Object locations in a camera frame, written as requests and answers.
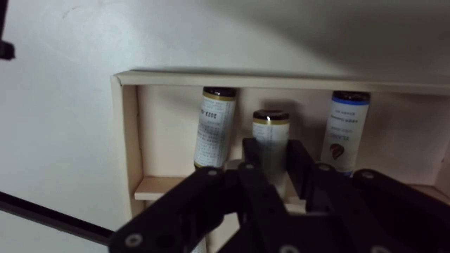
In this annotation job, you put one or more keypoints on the black bracket piece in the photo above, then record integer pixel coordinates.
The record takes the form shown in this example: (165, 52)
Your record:
(6, 49)

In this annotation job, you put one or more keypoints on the white bottle blue band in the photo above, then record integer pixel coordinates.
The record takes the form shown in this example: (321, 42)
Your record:
(346, 131)

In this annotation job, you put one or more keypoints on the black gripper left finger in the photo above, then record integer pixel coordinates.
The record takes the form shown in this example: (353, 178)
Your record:
(197, 211)

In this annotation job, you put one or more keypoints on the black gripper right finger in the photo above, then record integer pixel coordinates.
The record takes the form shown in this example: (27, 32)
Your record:
(375, 211)

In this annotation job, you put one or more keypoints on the shallow wooden compartment tray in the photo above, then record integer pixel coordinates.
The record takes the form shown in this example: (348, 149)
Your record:
(164, 131)

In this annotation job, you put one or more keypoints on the white bottle yellow band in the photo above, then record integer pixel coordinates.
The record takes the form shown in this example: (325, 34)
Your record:
(216, 128)

